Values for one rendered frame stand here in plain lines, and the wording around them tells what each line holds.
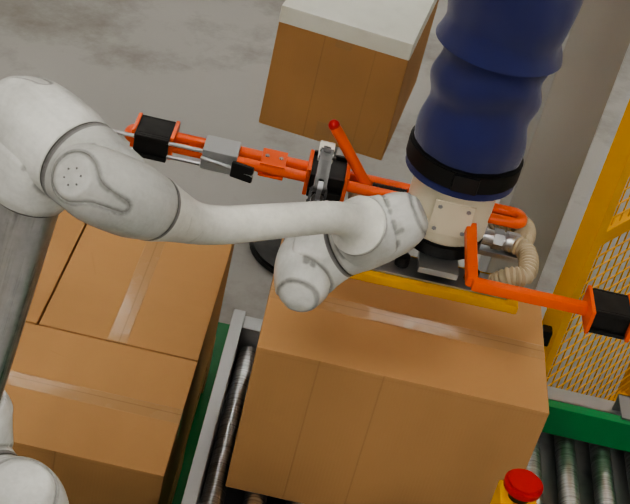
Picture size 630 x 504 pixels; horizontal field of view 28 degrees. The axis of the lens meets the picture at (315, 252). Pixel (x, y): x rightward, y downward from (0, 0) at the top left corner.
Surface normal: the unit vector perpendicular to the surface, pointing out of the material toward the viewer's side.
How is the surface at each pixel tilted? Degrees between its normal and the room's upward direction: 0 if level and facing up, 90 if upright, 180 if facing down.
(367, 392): 90
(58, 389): 0
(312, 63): 90
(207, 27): 0
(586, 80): 90
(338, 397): 90
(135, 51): 0
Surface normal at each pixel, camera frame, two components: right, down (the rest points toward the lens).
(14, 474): 0.28, -0.71
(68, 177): -0.35, -0.10
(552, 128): -0.11, 0.55
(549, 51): 0.51, 0.71
